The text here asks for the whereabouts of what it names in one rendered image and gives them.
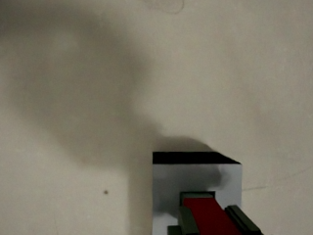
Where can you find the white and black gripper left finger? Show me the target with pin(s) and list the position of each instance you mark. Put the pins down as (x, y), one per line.
(186, 223)

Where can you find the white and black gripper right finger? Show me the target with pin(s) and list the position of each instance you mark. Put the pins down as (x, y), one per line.
(242, 221)

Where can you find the grey block with square holes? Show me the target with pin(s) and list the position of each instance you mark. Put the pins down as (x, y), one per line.
(175, 172)

